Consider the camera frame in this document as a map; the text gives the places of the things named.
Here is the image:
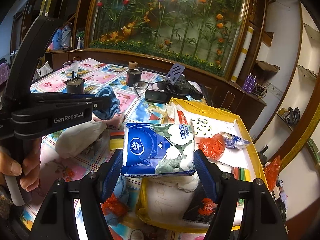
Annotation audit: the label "blue towel cloth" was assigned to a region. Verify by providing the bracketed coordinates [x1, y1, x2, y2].
[93, 85, 120, 120]

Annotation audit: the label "black sanitary pad packet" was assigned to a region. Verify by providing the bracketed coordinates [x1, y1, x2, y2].
[182, 183, 217, 225]

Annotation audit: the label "white sock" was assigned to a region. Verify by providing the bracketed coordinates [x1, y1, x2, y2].
[55, 120, 107, 159]

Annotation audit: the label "blue white tissue pack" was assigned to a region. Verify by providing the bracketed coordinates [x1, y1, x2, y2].
[121, 123, 195, 177]

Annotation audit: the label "person left hand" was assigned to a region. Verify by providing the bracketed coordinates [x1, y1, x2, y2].
[1, 138, 42, 192]

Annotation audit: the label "pink tissue packet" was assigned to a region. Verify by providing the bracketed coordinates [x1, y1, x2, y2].
[93, 113, 125, 130]

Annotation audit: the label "black electric motor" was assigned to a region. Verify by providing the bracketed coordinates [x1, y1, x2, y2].
[65, 71, 86, 94]

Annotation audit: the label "colourful patterned tablecloth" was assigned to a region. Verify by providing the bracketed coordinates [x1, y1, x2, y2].
[19, 57, 208, 240]

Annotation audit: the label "dark ink bottle cork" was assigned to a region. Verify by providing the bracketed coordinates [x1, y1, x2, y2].
[126, 61, 142, 87]

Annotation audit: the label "yellow cardboard box tray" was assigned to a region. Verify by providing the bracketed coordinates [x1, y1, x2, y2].
[136, 98, 272, 239]

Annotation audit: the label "clear plastic cup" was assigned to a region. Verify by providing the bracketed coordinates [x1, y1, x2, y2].
[63, 60, 79, 79]

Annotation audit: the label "black smartphone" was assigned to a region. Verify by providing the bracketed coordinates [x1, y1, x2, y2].
[144, 89, 188, 105]

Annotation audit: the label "black eyeglasses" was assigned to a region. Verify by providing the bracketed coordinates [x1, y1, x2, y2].
[133, 81, 170, 95]

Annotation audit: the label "white red plastic bag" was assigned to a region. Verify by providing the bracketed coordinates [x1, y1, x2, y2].
[162, 103, 192, 125]

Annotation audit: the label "blue thermos jug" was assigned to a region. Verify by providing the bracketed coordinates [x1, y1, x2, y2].
[52, 25, 71, 50]

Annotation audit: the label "purple phone stand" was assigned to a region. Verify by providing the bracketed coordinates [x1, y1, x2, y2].
[165, 63, 185, 85]

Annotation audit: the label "purple spray bottles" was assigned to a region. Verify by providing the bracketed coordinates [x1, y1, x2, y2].
[242, 73, 257, 94]

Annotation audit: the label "white rolled poster tube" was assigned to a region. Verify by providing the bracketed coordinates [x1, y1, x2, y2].
[231, 26, 254, 83]

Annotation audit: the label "black camera pouch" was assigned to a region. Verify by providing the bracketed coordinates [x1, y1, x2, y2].
[167, 75, 203, 100]

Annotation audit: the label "flower bamboo wall mural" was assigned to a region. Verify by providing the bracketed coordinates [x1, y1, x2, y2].
[88, 0, 245, 76]

